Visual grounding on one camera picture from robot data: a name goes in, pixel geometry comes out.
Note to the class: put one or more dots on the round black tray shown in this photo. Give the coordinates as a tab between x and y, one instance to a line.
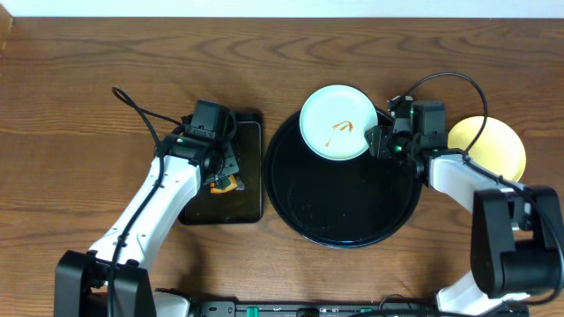
342	204

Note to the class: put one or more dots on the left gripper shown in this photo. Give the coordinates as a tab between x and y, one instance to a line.
230	165

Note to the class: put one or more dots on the yellow plate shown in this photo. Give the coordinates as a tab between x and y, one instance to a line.
498	149

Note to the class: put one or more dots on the orange green sponge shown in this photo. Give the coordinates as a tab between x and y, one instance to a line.
226	185

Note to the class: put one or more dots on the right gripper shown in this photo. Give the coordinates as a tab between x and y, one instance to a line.
379	146

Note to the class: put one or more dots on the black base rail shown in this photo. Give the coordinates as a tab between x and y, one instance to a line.
220	308

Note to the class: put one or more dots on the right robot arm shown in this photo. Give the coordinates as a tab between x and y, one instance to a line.
516	231

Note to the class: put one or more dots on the rectangular black tray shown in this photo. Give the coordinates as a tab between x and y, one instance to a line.
236	206

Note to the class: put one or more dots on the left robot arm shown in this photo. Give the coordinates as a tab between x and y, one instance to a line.
112	277

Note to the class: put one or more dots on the light blue plate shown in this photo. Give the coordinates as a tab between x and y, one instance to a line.
333	122

